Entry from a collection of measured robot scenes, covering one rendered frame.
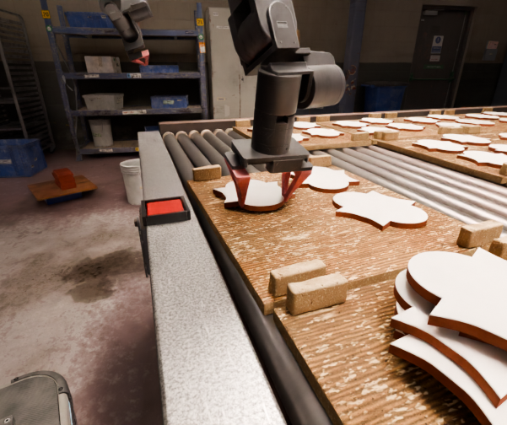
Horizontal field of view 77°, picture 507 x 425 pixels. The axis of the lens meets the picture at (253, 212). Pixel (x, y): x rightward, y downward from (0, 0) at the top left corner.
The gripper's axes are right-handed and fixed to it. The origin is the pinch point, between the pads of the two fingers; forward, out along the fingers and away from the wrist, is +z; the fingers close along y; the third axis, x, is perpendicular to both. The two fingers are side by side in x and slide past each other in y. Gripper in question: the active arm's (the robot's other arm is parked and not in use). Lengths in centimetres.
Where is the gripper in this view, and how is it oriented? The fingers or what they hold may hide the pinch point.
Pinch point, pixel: (263, 198)
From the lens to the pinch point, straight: 52.3
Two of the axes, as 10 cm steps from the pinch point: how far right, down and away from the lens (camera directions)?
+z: -0.9, 8.1, 5.8
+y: 9.4, -1.2, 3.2
